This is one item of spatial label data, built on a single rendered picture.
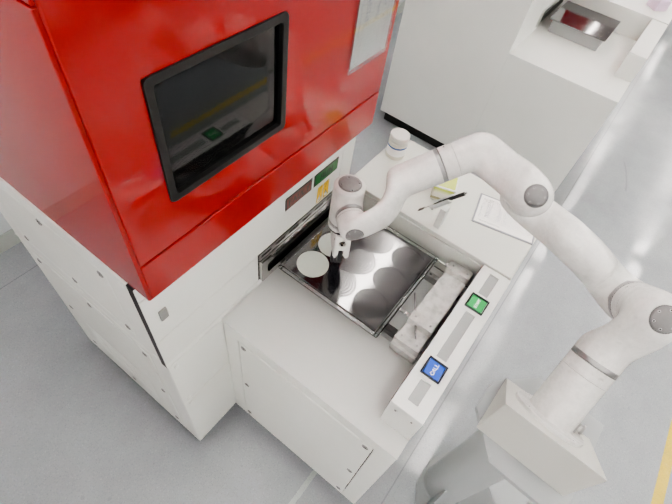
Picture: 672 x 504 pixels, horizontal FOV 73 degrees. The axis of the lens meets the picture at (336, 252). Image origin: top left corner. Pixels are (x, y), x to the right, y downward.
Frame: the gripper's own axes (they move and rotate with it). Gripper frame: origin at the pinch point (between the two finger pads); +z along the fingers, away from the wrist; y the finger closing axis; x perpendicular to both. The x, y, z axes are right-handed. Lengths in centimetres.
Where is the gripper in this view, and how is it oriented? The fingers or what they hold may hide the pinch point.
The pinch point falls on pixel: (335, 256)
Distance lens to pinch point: 141.2
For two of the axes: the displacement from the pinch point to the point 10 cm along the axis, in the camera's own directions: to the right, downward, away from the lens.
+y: -0.7, -8.0, 5.9
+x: -9.9, -0.1, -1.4
